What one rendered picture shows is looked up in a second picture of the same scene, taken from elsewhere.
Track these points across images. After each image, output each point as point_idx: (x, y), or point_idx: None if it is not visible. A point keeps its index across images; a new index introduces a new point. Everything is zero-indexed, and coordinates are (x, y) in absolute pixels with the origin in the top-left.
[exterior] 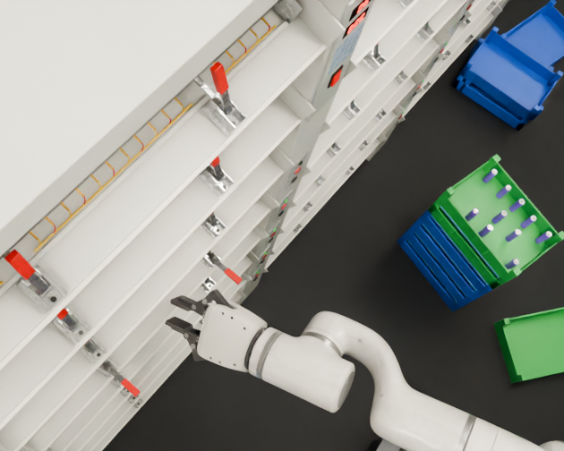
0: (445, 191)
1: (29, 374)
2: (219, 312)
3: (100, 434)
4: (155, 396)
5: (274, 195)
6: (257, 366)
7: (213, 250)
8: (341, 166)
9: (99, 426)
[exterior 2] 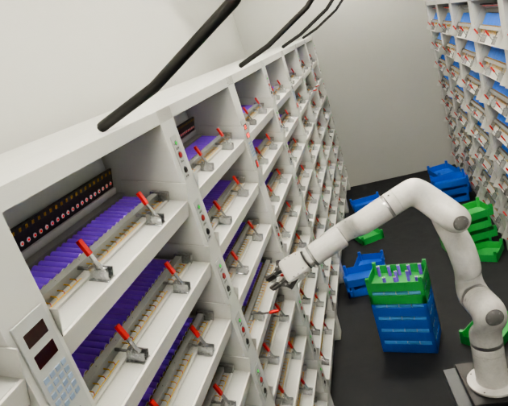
0: (365, 281)
1: (221, 232)
2: (283, 259)
3: None
4: None
5: (278, 250)
6: (308, 254)
7: None
8: (320, 315)
9: None
